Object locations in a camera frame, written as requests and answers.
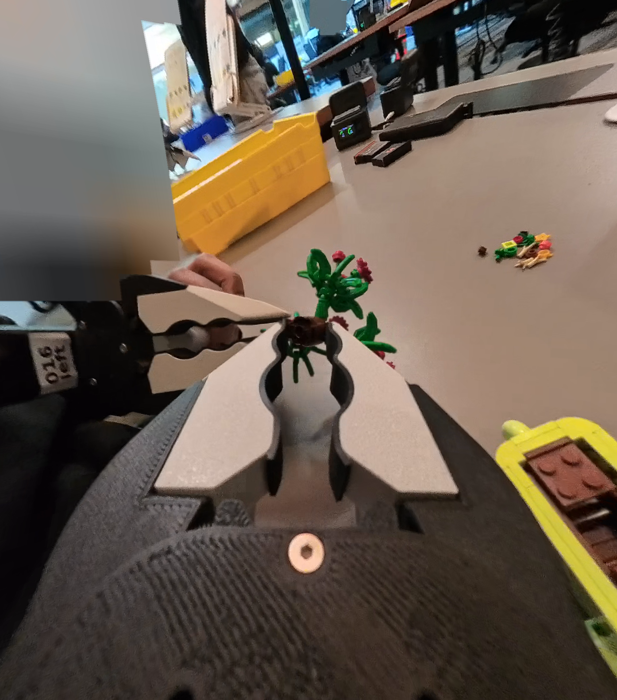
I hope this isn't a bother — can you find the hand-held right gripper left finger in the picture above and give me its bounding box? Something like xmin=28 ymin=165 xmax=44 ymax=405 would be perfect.
xmin=153 ymin=322 xmax=293 ymax=498

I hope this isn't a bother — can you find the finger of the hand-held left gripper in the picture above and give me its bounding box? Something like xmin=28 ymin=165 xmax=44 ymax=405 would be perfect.
xmin=149 ymin=335 xmax=262 ymax=394
xmin=136 ymin=284 xmax=293 ymax=335

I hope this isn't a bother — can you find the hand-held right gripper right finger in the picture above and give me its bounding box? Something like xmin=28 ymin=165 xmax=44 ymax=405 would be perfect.
xmin=326 ymin=322 xmax=460 ymax=503

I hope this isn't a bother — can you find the green toy brick plant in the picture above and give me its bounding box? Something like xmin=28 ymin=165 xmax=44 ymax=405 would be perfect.
xmin=277 ymin=249 xmax=375 ymax=384

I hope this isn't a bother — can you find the person's left hand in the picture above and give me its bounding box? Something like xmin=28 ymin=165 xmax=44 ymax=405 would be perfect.
xmin=169 ymin=253 xmax=245 ymax=296

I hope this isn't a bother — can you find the green toy brick leaf sprig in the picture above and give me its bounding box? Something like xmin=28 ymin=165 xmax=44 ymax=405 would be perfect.
xmin=353 ymin=312 xmax=398 ymax=366

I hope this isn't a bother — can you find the yellow plastic bin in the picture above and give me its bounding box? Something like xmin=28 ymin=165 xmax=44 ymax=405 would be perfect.
xmin=170 ymin=111 xmax=332 ymax=257

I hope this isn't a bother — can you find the person's dark clothing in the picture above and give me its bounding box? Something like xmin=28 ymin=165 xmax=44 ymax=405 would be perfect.
xmin=0 ymin=394 xmax=200 ymax=700

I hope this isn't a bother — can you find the blue plastic crate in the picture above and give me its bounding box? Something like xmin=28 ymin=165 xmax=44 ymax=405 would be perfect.
xmin=181 ymin=117 xmax=231 ymax=151

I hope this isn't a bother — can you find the lime toy brick planter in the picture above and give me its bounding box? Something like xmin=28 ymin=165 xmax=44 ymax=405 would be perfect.
xmin=494 ymin=417 xmax=617 ymax=695

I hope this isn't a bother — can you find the dark rectangular battery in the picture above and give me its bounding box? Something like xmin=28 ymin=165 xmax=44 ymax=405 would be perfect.
xmin=372 ymin=141 xmax=413 ymax=168
xmin=353 ymin=140 xmax=391 ymax=165

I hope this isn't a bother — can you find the black charger case with display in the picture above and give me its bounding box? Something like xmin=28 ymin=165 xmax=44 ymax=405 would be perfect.
xmin=329 ymin=78 xmax=377 ymax=152

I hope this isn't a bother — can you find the pile of small toy bricks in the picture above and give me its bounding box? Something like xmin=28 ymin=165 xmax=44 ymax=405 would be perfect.
xmin=494 ymin=231 xmax=554 ymax=270

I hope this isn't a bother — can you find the cardboard sheet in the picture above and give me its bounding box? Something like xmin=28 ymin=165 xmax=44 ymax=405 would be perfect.
xmin=205 ymin=0 xmax=273 ymax=124

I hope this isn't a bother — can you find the black pillar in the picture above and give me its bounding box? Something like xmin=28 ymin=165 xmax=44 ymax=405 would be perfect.
xmin=269 ymin=0 xmax=310 ymax=102

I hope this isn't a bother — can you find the black flat case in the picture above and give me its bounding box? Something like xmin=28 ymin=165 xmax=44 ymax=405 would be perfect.
xmin=378 ymin=102 xmax=474 ymax=144

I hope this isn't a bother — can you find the brown long desk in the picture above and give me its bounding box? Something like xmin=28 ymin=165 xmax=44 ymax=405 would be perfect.
xmin=305 ymin=0 xmax=462 ymax=83

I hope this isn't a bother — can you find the black desk mat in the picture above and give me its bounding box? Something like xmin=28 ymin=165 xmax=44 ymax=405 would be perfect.
xmin=440 ymin=64 xmax=616 ymax=117

